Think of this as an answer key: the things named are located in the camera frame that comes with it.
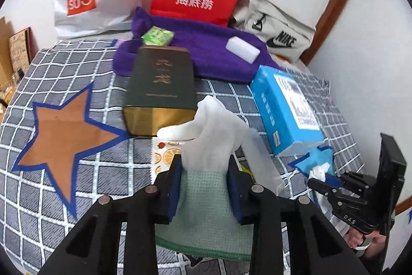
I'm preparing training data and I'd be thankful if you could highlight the person's right hand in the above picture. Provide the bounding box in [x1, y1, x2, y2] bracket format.
[346, 223, 387, 259]

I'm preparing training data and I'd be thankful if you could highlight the white tissue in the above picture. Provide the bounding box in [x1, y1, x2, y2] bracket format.
[307, 164, 330, 182]

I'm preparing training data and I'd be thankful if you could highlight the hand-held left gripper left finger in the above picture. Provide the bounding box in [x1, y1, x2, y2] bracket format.
[42, 154, 184, 275]

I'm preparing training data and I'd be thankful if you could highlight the brown paper star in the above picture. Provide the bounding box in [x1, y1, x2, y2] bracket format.
[11, 82, 129, 221]

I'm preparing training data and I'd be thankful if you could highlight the white glove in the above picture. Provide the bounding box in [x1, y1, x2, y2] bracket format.
[157, 95, 284, 195]

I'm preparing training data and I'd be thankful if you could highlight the grey checked bed sheet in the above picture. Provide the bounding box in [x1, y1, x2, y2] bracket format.
[0, 37, 412, 275]

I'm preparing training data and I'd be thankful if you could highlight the small green packet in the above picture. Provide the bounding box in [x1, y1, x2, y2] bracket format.
[142, 26, 175, 46]

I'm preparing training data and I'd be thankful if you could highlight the dark green tin box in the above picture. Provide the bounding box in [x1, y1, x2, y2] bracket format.
[122, 46, 198, 138]

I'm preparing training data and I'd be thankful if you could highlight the purple towel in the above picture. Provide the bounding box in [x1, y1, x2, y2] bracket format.
[113, 6, 268, 84]

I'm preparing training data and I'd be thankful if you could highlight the fruit print cloth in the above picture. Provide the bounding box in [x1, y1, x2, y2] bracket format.
[150, 136, 184, 185]

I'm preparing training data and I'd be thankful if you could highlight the light green microfiber cloth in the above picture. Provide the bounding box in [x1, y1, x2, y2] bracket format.
[154, 165, 255, 263]

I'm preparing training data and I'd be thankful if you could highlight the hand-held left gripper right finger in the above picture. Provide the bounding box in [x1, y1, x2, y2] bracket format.
[227, 155, 371, 275]

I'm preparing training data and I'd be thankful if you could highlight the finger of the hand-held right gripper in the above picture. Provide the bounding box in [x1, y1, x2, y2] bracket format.
[307, 178, 343, 200]
[323, 172, 369, 191]

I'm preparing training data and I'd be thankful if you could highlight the blue paper star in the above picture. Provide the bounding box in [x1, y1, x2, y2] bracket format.
[288, 144, 333, 182]

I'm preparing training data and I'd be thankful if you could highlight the blue tissue pack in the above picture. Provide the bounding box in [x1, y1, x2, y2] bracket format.
[249, 65, 325, 157]

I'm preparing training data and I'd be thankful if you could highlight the small picture frame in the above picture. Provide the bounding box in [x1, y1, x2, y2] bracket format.
[8, 27, 34, 69]

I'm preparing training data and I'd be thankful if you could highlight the grey sling bag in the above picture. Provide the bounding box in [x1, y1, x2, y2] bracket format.
[229, 0, 316, 63]

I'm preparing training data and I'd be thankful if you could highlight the white foam block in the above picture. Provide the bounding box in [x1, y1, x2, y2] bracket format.
[225, 36, 261, 63]

